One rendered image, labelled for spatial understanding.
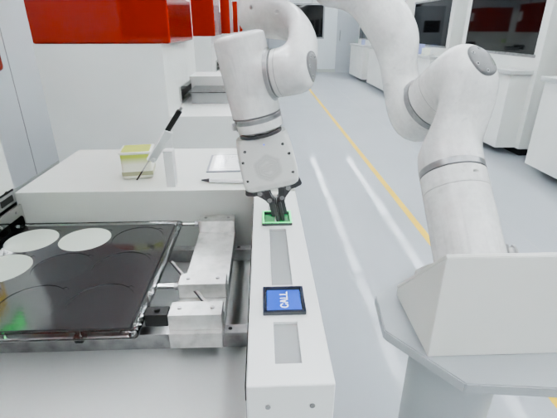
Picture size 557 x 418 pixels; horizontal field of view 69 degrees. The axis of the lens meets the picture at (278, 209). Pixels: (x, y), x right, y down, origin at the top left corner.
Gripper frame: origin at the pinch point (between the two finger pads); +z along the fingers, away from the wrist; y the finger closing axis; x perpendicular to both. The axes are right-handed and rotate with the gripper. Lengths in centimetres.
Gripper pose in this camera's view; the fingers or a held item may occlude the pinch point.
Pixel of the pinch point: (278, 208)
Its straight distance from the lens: 77.7
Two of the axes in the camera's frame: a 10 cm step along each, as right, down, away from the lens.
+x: -0.4, -4.1, 9.1
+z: 2.1, 8.9, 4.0
